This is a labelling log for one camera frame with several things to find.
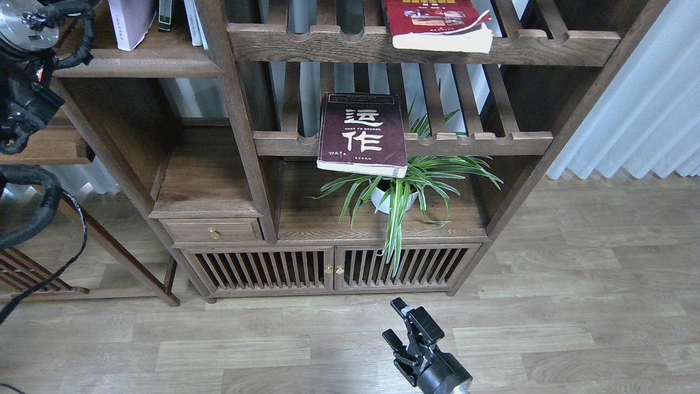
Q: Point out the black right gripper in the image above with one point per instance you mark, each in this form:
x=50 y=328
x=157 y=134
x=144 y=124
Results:
x=421 y=362

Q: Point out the white lavender paperback book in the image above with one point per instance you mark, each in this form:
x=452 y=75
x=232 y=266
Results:
x=131 y=21

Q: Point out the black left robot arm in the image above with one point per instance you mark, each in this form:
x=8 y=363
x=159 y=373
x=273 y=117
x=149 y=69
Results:
x=30 y=31

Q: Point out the red book on top shelf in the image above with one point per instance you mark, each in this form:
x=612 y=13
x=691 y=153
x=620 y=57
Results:
x=452 y=26

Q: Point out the white plant pot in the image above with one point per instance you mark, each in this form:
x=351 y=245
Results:
x=381 y=200

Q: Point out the green spider plant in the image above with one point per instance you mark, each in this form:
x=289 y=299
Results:
x=423 y=172

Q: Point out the dark red book white characters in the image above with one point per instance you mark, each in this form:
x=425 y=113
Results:
x=362 y=133

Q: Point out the dark wooden bookshelf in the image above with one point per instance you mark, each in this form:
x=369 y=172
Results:
x=216 y=147

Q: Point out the white curtain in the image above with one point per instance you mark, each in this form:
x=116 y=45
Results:
x=647 y=119

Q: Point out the white upright book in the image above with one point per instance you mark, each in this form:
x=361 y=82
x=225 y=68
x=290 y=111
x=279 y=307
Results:
x=198 y=39

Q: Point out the dark green upright book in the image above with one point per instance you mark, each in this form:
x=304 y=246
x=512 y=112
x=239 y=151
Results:
x=165 y=15

